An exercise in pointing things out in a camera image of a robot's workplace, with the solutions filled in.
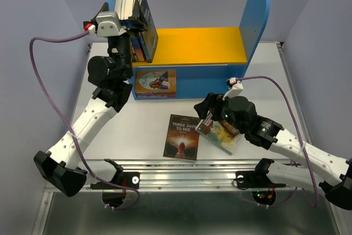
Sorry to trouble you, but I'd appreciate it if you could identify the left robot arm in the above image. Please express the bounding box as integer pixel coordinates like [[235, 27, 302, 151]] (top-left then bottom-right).
[[29, 1, 147, 197]]

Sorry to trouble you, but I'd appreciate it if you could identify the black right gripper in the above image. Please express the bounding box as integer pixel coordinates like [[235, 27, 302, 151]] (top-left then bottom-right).
[[194, 91, 246, 134]]

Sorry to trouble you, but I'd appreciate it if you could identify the upright book on shelf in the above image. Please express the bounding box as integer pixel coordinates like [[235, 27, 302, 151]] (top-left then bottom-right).
[[121, 0, 135, 20], [114, 0, 124, 20]]

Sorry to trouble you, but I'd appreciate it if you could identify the dark orange cover book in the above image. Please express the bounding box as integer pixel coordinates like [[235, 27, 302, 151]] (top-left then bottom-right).
[[220, 121, 240, 138]]

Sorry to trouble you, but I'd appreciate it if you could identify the Three Days to See book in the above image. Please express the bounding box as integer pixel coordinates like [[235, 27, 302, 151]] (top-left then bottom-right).
[[163, 114, 200, 161]]

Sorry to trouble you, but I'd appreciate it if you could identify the Nineteen Eighty-Four book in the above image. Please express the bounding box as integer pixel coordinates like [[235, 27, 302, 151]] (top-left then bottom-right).
[[139, 0, 158, 63]]

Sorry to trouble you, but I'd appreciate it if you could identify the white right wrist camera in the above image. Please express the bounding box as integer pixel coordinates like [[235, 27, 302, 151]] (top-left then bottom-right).
[[222, 77, 244, 101]]

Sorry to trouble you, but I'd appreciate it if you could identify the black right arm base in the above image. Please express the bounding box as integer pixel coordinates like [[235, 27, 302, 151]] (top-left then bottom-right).
[[234, 159, 286, 190]]

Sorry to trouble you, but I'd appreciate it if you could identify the upright blue orange book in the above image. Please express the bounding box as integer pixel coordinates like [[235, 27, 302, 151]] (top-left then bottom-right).
[[129, 0, 146, 63]]

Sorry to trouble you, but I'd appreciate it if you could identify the blue and yellow bookshelf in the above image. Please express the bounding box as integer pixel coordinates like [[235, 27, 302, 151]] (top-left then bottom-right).
[[106, 0, 272, 101]]

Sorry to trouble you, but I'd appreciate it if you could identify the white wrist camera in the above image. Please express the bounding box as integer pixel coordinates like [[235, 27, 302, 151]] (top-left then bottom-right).
[[84, 11, 127, 37], [222, 77, 244, 101]]

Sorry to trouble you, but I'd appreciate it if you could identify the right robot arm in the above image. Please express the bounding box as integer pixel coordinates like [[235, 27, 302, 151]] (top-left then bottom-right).
[[194, 92, 351, 210]]

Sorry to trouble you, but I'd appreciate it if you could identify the Othello picture book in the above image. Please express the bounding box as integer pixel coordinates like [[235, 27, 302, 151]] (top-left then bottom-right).
[[135, 68, 177, 95]]

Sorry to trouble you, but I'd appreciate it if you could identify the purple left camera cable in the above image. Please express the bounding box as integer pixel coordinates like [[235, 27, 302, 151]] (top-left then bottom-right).
[[29, 30, 141, 211]]

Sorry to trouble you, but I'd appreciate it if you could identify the pink spine Roald Dahl book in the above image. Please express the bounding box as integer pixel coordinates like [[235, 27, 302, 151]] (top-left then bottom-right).
[[136, 92, 176, 98]]

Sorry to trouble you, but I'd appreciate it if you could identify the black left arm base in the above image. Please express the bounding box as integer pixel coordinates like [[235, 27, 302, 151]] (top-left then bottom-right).
[[90, 159, 140, 211]]

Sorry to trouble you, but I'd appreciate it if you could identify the Huckleberry Finn paperback book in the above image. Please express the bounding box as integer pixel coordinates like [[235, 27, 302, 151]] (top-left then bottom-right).
[[195, 113, 241, 155]]

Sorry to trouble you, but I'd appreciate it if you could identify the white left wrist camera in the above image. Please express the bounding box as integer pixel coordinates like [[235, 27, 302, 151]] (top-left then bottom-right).
[[84, 11, 127, 37]]

